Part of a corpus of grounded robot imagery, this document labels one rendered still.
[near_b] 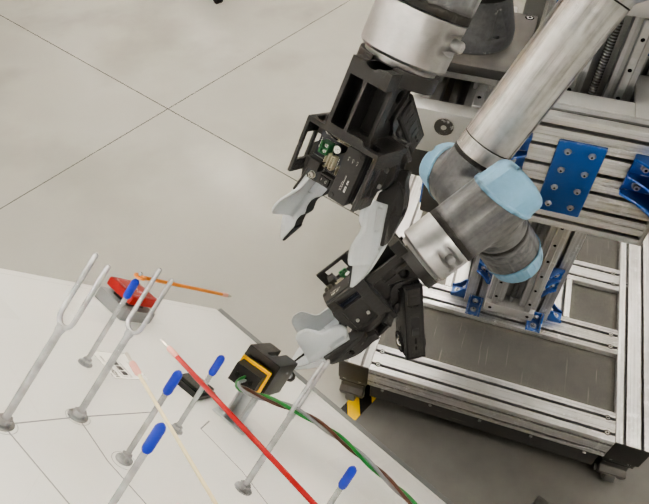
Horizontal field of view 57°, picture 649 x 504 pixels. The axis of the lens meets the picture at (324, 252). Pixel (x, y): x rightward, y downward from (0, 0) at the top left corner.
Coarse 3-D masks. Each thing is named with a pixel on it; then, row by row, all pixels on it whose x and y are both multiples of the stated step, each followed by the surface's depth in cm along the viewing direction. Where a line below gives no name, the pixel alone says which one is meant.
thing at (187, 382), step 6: (186, 378) 67; (192, 378) 68; (180, 384) 67; (186, 384) 67; (192, 384) 67; (198, 384) 68; (186, 390) 67; (192, 390) 67; (204, 390) 67; (192, 396) 66; (204, 396) 67
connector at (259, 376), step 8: (240, 360) 61; (256, 360) 64; (240, 368) 61; (248, 368) 61; (256, 368) 62; (232, 376) 61; (240, 376) 61; (248, 376) 60; (256, 376) 60; (264, 376) 61; (248, 384) 60; (256, 384) 60
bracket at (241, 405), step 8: (240, 392) 66; (232, 400) 66; (240, 400) 68; (248, 400) 67; (256, 400) 67; (216, 408) 67; (232, 408) 67; (240, 408) 67; (248, 408) 66; (224, 416) 66; (240, 416) 65; (232, 424) 65; (240, 432) 65
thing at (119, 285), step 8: (112, 280) 76; (120, 280) 77; (128, 280) 79; (112, 288) 76; (120, 288) 76; (136, 288) 78; (144, 288) 80; (120, 296) 77; (136, 296) 75; (152, 296) 79; (128, 304) 76; (144, 304) 77; (152, 304) 78
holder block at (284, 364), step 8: (256, 344) 65; (264, 344) 67; (272, 344) 69; (248, 352) 64; (256, 352) 64; (264, 352) 64; (272, 352) 66; (264, 360) 63; (272, 360) 63; (280, 360) 65; (288, 360) 67; (272, 368) 63; (280, 368) 63; (288, 368) 66; (272, 376) 63; (280, 376) 65; (288, 376) 68; (272, 384) 64; (280, 384) 67; (264, 392) 63; (272, 392) 66
